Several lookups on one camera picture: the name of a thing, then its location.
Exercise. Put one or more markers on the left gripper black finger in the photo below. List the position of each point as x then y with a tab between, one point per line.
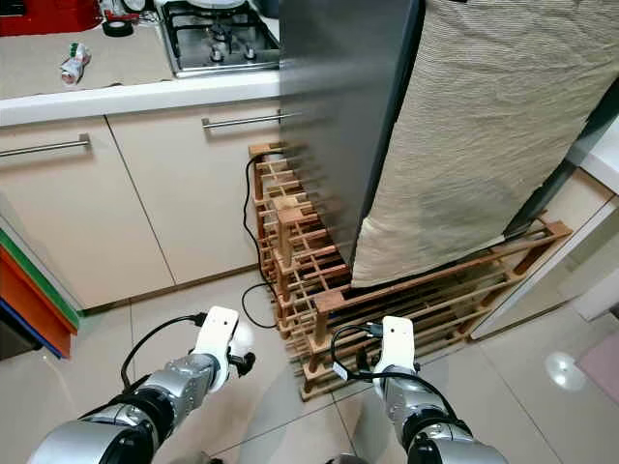
242	363

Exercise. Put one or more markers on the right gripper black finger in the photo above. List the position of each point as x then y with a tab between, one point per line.
363	356

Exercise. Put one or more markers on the small dark grey fridge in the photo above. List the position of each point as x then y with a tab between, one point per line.
348	106

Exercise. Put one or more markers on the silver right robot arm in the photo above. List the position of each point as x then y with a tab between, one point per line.
435	425

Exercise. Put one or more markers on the large black fridge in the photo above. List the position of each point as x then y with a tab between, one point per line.
14	343

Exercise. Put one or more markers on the wooden wine rack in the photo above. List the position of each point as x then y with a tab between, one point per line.
300	261

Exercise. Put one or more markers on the white counter unit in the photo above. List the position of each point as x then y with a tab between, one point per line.
542	280

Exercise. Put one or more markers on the green board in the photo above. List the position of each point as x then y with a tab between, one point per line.
44	281

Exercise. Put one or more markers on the beige kitchen cabinet white worktop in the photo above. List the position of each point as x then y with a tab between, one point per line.
77	213

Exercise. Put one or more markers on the large beige ribbed cloth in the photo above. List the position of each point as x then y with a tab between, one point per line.
474	145

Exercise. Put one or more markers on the pink floor mat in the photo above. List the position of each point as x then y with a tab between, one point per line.
602	362

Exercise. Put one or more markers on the steel gas hob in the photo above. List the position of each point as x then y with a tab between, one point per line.
222	48

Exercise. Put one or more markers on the white green tube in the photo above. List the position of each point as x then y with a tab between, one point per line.
74	66

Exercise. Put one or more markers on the dark cooking pot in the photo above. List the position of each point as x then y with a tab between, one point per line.
266	7

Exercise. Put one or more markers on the small beige linen cloth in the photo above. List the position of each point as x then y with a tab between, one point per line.
39	68

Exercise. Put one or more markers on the black tape roll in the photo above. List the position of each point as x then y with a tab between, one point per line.
107	29

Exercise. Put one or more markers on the black kitchen timer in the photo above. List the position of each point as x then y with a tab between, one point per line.
126	7

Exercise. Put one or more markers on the red coffee machine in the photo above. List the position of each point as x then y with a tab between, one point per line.
48	14

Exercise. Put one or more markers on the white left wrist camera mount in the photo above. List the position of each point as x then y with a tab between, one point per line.
218	338

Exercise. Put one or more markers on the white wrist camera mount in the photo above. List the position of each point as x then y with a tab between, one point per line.
218	338
397	340

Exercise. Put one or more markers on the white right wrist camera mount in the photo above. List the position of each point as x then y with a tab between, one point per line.
397	340

